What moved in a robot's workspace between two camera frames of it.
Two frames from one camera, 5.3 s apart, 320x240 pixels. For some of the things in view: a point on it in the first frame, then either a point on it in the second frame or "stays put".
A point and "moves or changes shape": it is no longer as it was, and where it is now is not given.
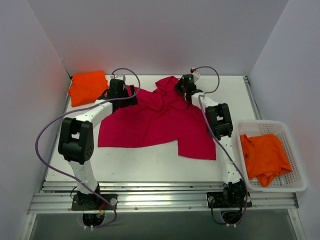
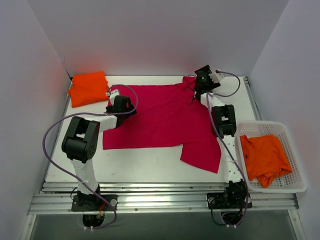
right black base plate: x=224 y=199 stays put
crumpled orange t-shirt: x=265 y=157 stays put
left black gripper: x=130 y=94 to x=128 y=113
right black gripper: x=180 y=86 to x=197 y=92
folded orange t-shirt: x=87 y=87 stays put
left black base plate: x=93 y=202 stays put
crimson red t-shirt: x=160 y=116 moves or changes shape
